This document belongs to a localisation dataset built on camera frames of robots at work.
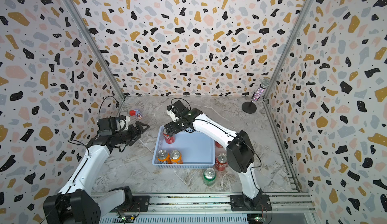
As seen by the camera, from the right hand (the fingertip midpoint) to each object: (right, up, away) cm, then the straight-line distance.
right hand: (173, 127), depth 84 cm
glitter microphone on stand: (+53, +12, +29) cm, 62 cm away
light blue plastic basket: (+13, -15, +8) cm, 21 cm away
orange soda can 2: (+3, -15, -5) cm, 16 cm away
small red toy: (-31, +8, +21) cm, 38 cm away
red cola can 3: (+27, -12, +10) cm, 31 cm away
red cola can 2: (+26, -17, -7) cm, 32 cm away
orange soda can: (-4, -14, -6) cm, 15 cm away
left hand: (-14, -1, -4) cm, 14 cm away
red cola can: (-4, -9, +9) cm, 13 cm away
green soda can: (+20, -22, -11) cm, 32 cm away
